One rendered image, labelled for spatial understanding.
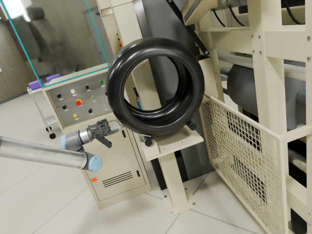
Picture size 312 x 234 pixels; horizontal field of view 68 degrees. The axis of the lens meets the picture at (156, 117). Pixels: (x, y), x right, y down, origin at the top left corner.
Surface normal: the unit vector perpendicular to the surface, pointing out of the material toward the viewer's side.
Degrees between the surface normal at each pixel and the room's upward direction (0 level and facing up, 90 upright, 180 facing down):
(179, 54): 82
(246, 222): 0
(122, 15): 90
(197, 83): 90
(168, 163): 90
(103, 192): 90
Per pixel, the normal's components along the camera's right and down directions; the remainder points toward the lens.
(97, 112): 0.22, 0.33
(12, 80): 0.77, 0.06
